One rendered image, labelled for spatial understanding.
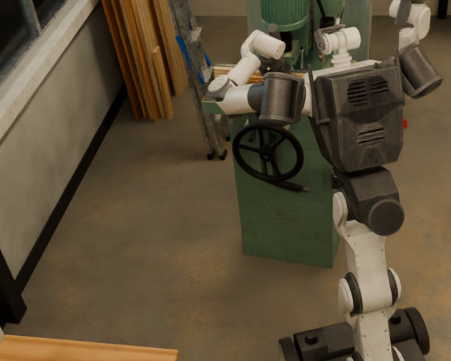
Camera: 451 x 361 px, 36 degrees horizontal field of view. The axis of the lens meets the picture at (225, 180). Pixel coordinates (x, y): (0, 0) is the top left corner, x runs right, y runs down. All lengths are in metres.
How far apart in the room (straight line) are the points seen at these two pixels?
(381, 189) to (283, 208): 1.06
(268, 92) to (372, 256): 0.66
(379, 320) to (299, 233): 0.83
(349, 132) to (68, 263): 1.97
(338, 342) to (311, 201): 0.63
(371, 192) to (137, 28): 2.33
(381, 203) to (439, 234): 1.50
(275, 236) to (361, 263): 0.99
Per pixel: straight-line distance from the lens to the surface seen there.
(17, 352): 2.60
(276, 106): 2.05
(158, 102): 4.33
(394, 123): 2.04
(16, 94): 3.29
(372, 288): 2.36
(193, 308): 3.22
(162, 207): 3.73
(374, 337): 2.53
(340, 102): 1.96
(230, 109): 2.23
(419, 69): 2.18
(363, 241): 2.30
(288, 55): 2.77
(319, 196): 3.00
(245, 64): 2.38
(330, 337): 2.83
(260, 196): 3.09
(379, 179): 2.12
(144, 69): 4.17
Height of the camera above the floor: 2.47
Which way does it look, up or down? 40 degrees down
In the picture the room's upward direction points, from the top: 8 degrees counter-clockwise
